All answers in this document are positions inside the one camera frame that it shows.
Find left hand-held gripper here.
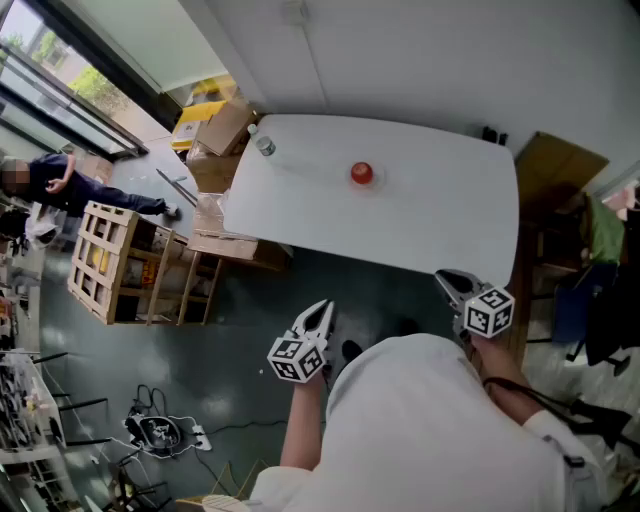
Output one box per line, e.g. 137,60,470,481
266,299,336,385

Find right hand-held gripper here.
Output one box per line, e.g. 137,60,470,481
433,268,517,347

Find red round object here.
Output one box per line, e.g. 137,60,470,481
349,160,375,186

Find person's left forearm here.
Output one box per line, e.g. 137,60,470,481
278,370,332,472

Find person's right forearm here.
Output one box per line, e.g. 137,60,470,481
468,333,532,429

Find blue chair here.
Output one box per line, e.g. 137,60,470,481
551,263,621,347

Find wrapped cardboard package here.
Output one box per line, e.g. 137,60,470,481
185,192,292,274

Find person's white shirt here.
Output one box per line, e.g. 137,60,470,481
248,332,612,512

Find green cloth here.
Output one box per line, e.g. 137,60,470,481
583,193,627,267

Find flat brown cardboard box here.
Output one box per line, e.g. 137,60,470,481
514,130,611,214

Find black office chair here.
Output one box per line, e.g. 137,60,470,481
583,272,640,377

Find white power strip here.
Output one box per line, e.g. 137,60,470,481
190,423,214,453

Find clear water bottle green label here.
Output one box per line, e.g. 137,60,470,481
246,122,278,158

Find grey metal bar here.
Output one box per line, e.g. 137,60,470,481
155,167,200,209

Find wooden slat crate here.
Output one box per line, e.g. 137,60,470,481
66,199,224,328

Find yellow plastic box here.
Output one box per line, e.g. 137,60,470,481
169,98,229,152

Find white plastic bag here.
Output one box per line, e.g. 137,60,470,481
23,202,65,251

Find white cluttered shelf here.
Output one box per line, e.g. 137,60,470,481
0,348,69,467

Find black shoulder strap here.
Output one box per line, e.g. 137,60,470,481
481,376,634,444

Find black device with cables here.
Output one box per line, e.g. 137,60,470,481
123,413,183,457

